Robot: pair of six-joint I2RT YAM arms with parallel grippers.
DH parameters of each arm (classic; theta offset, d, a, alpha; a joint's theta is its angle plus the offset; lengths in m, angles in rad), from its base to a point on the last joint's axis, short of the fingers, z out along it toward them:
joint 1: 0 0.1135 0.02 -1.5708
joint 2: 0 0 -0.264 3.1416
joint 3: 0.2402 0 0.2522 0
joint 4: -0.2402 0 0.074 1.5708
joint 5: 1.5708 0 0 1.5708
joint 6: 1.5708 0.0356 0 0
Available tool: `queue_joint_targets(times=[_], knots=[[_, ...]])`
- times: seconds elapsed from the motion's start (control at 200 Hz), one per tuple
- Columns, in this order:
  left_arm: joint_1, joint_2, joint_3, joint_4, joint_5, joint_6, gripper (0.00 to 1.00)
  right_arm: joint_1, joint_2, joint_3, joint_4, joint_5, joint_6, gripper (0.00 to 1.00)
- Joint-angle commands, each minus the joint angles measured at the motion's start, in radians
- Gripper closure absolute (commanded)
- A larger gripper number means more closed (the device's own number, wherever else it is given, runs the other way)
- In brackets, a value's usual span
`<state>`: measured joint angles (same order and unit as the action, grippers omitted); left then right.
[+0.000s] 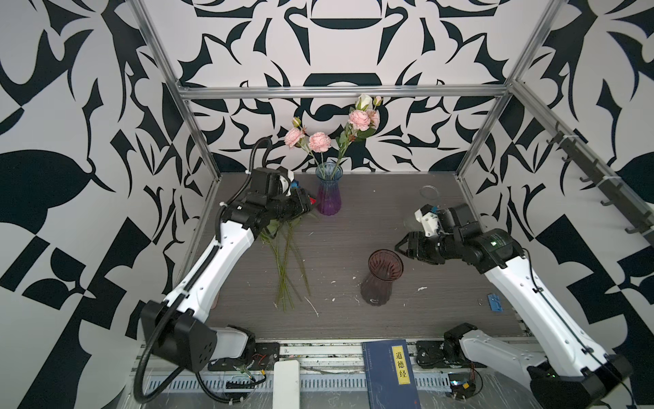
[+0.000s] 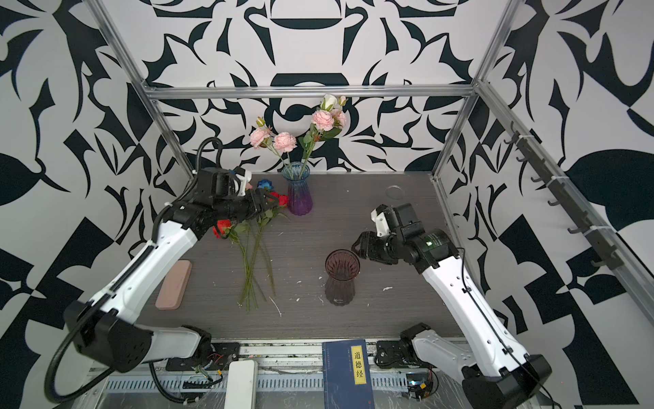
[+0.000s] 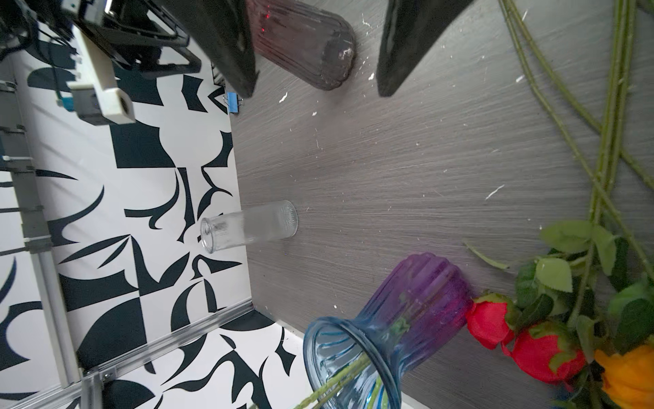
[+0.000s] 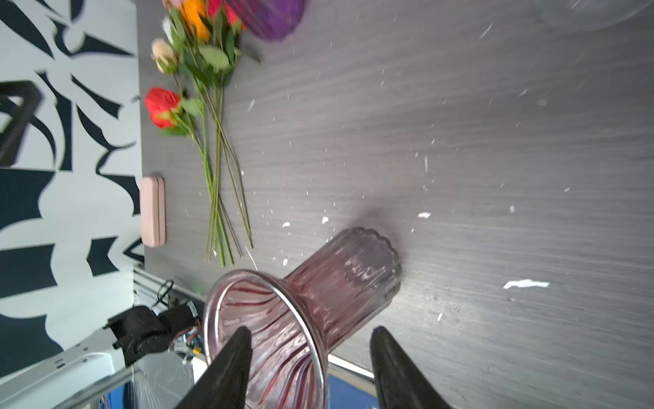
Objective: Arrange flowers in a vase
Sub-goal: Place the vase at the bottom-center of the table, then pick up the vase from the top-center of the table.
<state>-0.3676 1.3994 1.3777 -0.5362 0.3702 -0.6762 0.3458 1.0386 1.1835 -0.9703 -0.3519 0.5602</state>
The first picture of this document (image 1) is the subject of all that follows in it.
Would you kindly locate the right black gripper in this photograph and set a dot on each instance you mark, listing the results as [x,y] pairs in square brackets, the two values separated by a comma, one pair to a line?
[415,247]

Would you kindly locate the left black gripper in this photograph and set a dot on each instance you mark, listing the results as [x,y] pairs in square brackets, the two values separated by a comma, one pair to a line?
[300,203]

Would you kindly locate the dark maroon glass vase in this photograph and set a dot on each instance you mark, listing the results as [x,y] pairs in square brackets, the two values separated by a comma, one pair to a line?
[385,267]

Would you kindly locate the purple blue glass vase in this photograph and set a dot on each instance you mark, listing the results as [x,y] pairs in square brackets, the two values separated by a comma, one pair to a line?
[329,196]

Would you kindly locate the twin pink peony stem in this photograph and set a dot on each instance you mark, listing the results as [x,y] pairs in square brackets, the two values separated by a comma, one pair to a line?
[315,145]

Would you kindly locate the white rose stem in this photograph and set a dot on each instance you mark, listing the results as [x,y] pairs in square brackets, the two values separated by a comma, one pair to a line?
[364,103]

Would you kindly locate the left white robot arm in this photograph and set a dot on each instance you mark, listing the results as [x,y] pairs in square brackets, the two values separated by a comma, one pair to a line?
[177,336]

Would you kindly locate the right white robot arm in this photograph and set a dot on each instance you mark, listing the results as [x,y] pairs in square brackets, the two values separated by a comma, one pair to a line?
[571,371]

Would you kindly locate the clear glass vase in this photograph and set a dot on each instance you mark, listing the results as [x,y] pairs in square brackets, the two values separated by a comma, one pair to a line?
[427,195]

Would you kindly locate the mixed colour rose bunch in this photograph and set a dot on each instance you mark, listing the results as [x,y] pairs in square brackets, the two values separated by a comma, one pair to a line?
[279,237]

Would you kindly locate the small blue tag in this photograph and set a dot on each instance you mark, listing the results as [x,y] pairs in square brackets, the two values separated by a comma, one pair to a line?
[495,303]

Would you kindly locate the blue book yellow label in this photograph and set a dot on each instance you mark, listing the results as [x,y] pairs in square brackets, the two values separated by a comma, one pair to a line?
[390,380]

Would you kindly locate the white power adapter box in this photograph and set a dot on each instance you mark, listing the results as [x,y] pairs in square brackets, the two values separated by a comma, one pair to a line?
[287,385]

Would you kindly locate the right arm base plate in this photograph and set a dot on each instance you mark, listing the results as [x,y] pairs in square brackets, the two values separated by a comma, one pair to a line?
[437,354]

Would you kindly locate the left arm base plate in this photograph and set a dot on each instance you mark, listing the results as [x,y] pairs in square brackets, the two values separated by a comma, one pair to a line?
[259,356]

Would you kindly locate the black wall hook rail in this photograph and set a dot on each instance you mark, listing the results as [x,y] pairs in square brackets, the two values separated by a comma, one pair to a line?
[597,173]

